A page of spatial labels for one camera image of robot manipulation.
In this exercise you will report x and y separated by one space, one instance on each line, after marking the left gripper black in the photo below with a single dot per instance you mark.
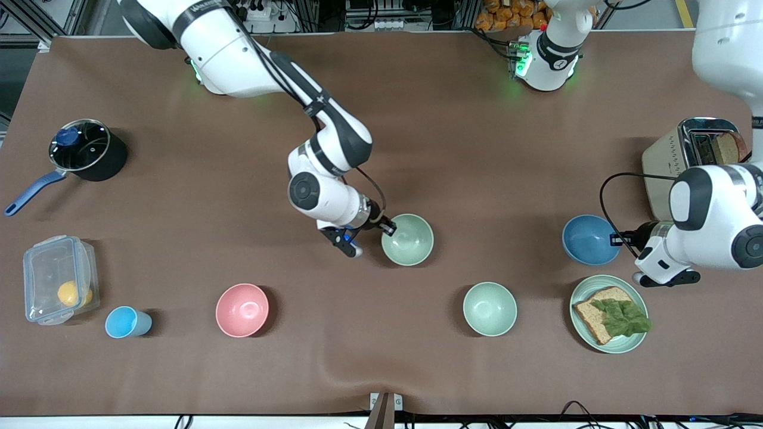
634 236

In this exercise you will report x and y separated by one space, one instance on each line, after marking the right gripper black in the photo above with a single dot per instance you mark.
377 220

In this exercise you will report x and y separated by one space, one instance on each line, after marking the pale green bowl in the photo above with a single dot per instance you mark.
411 241
490 308

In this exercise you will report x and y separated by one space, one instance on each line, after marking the blue bowl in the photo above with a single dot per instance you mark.
587 241

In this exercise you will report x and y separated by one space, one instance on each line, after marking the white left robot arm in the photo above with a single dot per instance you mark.
548 65

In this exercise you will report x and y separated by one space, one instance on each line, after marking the pink bowl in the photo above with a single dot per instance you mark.
242 310

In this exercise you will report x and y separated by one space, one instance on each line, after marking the beige chrome toaster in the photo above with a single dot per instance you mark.
658 173

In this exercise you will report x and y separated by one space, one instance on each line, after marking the green lettuce leaf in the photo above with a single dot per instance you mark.
623 319

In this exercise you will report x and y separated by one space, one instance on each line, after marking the brown bread slice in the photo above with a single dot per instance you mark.
590 316

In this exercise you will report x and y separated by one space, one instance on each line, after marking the pale green plate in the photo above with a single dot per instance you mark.
620 347

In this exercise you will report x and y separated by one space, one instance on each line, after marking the toast slice in toaster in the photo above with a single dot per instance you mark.
728 148

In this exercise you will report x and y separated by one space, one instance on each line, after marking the brown tablecloth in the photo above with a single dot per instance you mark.
298 369

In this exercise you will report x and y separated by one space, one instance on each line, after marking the white power strip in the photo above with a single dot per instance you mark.
393 25
268 25

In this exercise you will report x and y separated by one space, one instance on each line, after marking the orange snack bag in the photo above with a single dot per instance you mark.
501 15

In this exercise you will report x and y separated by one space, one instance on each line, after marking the light blue cup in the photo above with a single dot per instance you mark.
122 322

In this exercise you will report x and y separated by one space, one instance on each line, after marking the glass lid blue knob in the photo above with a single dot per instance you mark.
89 149

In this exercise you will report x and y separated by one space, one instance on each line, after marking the yellow lemon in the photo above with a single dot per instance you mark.
68 293

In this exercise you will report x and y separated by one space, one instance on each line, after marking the clear plastic lidded container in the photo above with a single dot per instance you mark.
45 268

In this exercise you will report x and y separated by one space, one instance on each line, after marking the metal clamp bracket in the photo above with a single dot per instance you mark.
386 408

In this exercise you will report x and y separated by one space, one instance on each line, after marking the grey aluminium frame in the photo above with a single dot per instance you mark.
71 18

